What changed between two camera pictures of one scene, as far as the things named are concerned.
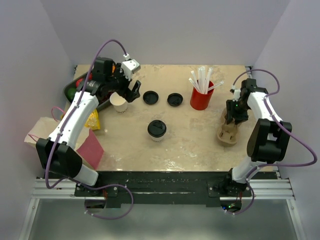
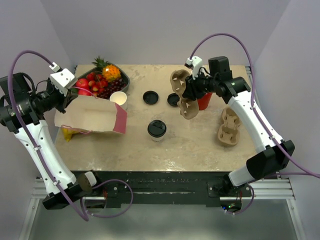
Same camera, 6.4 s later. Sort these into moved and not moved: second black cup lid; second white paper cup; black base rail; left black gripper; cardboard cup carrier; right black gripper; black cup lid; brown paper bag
Moved: left black gripper; right black gripper; brown paper bag
Not moved: second white paper cup; cardboard cup carrier; black cup lid; black base rail; second black cup lid
